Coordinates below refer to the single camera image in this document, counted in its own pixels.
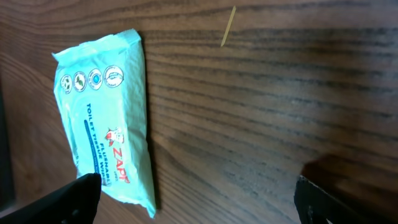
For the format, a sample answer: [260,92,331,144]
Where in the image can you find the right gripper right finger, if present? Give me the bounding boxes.
[294,175,373,224]

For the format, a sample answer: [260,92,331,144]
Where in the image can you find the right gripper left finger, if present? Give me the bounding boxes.
[1,173,101,224]

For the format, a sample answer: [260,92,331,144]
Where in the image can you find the teal snack packet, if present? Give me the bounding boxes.
[53,29,156,217]

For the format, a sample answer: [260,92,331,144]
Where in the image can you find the small wooden splinter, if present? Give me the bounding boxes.
[220,6,236,47]

